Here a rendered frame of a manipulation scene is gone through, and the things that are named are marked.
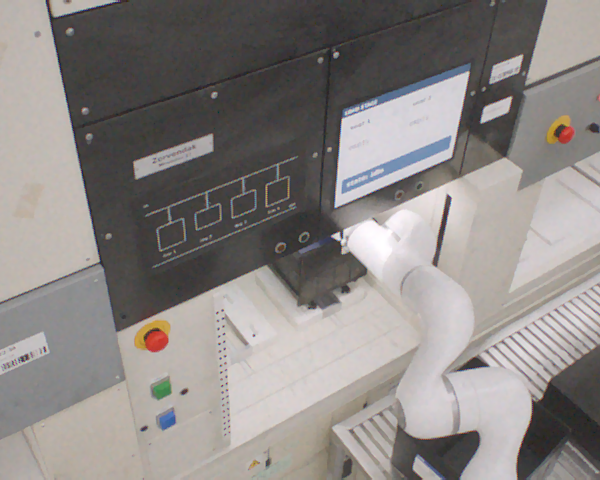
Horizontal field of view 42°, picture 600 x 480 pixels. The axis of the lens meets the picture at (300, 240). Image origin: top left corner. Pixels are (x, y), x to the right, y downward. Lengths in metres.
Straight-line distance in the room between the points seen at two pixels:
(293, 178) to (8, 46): 0.53
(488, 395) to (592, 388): 0.72
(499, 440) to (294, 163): 0.56
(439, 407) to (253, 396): 0.66
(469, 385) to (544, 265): 0.98
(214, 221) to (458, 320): 0.43
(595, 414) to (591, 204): 0.76
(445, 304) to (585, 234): 1.13
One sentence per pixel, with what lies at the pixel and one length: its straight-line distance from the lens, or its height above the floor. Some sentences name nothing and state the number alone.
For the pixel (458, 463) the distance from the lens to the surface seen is 1.92.
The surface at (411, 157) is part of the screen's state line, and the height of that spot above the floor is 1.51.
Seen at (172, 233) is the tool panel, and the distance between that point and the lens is 1.21.
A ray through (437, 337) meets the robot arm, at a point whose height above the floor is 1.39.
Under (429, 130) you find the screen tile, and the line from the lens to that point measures 1.45.
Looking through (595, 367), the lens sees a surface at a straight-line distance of 2.07.
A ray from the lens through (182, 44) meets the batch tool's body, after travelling 1.04.
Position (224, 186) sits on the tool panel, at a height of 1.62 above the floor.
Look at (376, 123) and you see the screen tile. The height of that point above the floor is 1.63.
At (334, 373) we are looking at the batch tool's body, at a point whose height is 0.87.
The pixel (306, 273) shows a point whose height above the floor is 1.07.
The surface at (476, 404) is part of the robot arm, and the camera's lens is 1.32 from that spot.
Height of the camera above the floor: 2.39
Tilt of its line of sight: 44 degrees down
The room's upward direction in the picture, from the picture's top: 3 degrees clockwise
